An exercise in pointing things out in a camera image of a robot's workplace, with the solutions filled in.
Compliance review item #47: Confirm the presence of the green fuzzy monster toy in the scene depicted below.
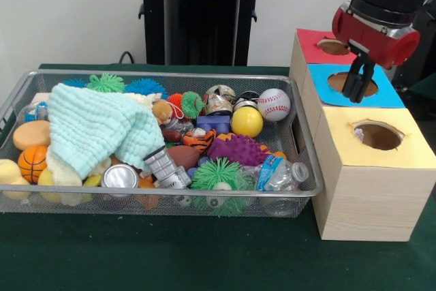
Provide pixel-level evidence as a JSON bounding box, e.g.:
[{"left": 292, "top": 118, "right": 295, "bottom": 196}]
[{"left": 87, "top": 73, "right": 127, "bottom": 94}]

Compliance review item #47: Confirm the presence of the pale orange round sponge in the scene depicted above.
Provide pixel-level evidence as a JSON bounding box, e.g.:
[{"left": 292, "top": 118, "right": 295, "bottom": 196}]
[{"left": 12, "top": 121, "right": 52, "bottom": 152}]

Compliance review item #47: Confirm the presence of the mint green knitted cloth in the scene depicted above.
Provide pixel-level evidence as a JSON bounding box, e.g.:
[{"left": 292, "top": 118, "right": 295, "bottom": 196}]
[{"left": 48, "top": 83, "right": 166, "bottom": 180}]

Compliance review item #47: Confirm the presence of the green spiky ball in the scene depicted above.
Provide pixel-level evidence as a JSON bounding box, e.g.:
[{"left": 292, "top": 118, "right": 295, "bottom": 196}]
[{"left": 193, "top": 159, "right": 245, "bottom": 218}]

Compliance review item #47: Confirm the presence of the large blue spiky ball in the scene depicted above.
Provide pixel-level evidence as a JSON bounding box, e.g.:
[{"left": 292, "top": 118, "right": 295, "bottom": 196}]
[{"left": 126, "top": 77, "right": 169, "bottom": 95}]

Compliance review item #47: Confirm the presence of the black cable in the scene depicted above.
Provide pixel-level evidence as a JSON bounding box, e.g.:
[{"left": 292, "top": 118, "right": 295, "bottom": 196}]
[{"left": 119, "top": 50, "right": 137, "bottom": 65}]

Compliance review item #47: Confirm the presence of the small orange basketball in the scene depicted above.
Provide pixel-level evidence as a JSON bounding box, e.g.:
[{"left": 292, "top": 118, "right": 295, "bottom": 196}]
[{"left": 18, "top": 145, "right": 49, "bottom": 184}]

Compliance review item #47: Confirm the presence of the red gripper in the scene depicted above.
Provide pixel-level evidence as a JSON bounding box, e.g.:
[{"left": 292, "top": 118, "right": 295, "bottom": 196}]
[{"left": 332, "top": 3, "right": 422, "bottom": 104}]

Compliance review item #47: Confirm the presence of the yellow smiley face ball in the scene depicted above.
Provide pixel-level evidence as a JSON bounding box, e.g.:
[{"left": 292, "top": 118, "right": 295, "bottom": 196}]
[{"left": 231, "top": 106, "right": 264, "bottom": 138}]

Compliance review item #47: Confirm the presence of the purple spiky ball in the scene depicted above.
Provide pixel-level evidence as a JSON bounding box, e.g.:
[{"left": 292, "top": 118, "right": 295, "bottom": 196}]
[{"left": 208, "top": 134, "right": 272, "bottom": 167}]

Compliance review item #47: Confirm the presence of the crushed plastic water bottle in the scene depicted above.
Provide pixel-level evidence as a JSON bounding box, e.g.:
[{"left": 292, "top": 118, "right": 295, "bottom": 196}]
[{"left": 259, "top": 155, "right": 311, "bottom": 193}]

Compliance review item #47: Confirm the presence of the dark green table cloth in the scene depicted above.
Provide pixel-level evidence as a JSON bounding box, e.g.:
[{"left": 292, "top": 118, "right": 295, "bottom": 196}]
[{"left": 0, "top": 63, "right": 436, "bottom": 291}]

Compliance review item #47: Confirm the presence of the clear shallow bin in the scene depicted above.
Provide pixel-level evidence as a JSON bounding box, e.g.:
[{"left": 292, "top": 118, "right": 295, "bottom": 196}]
[{"left": 0, "top": 68, "right": 326, "bottom": 219}]

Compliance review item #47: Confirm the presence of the white baseball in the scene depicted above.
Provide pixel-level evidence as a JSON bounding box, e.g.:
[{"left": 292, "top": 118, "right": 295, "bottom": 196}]
[{"left": 258, "top": 88, "right": 292, "bottom": 123}]

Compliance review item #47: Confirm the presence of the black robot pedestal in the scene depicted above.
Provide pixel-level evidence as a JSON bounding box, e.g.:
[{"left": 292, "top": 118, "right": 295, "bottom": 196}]
[{"left": 131, "top": 0, "right": 275, "bottom": 67}]

